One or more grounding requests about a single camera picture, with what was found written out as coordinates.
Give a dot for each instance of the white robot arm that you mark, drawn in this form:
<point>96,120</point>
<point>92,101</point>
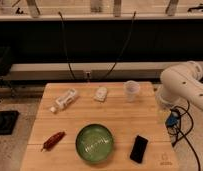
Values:
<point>181,81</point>

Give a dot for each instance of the green ceramic bowl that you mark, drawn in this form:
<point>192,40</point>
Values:
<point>94,143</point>

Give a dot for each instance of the small white object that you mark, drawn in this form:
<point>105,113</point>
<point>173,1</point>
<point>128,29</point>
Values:
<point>101,94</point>

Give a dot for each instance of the clear plastic cup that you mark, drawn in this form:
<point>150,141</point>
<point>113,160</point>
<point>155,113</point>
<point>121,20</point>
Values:
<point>131,89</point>

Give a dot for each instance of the red chili pepper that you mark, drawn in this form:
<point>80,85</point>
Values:
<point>53,140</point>

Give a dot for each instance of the black smartphone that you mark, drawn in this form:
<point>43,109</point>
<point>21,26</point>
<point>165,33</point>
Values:
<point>138,149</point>

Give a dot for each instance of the blue connector box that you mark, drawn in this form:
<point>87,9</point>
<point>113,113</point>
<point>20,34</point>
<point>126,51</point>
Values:
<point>172,119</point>

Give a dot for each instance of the black floor mat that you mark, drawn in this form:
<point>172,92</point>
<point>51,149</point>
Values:
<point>8,120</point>

